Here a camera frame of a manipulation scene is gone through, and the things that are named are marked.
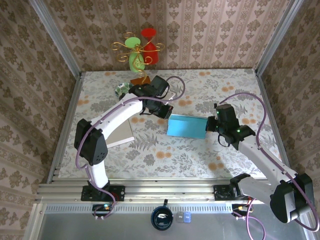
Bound blue paper box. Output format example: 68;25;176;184
166;114;208;139

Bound white cardboard sheet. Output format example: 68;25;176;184
107;118;136;148

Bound green plastic goblet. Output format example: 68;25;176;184
124;37;146;74

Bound red plastic goblet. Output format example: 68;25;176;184
140;27;160;65

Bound floral tablecloth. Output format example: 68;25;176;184
58;69;287;180

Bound dark blue mug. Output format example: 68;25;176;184
150;199;174;231

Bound gold wire stand, wooden base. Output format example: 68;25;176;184
111;32;166;86

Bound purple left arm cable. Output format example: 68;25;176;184
75;76;186;221

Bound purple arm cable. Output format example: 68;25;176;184
75;76;186;221
218;92;317;240

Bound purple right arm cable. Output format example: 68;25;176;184
218;92;317;240

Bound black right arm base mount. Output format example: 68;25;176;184
213;183;260;202

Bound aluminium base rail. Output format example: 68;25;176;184
36;177;305;203

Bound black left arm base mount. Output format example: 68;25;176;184
80;185;126;202

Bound aluminium frame post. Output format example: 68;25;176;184
27;0;83;78
254;0;306;76

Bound slotted grey cable duct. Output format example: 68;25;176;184
44;202;235;213

